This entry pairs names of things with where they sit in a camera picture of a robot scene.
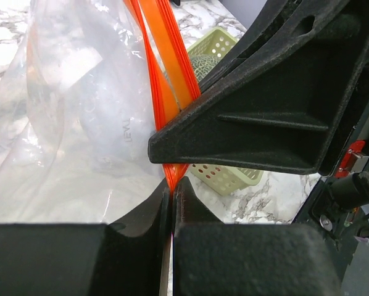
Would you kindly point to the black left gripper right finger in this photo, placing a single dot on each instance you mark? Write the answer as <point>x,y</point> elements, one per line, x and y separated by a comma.
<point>214,258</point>

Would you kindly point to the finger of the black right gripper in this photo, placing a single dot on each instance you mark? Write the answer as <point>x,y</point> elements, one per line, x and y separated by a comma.
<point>288,97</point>

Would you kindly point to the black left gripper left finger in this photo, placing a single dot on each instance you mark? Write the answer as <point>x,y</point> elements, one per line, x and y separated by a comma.
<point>129,256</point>

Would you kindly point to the green netted melon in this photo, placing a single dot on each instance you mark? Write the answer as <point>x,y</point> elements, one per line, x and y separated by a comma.
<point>203,64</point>

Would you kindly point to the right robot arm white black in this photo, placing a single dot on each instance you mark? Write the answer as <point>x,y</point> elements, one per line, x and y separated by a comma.
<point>338,206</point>

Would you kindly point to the pale green plastic basket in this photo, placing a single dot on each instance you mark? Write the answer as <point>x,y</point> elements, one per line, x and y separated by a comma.
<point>222,179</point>

